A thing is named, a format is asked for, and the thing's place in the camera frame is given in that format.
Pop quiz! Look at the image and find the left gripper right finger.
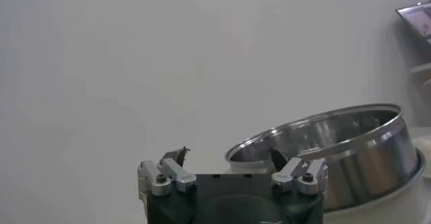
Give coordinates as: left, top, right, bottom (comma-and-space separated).
268, 147, 329, 196

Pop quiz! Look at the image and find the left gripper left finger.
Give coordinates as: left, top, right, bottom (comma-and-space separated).
137, 146, 198, 198

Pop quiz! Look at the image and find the stainless steel steamer basket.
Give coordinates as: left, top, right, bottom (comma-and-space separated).
224, 103, 426, 213

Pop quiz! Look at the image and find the white electric cooker pot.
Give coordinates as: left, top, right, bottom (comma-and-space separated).
228, 161, 431, 224

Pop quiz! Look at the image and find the open laptop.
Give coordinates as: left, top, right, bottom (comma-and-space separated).
395, 0, 431, 46

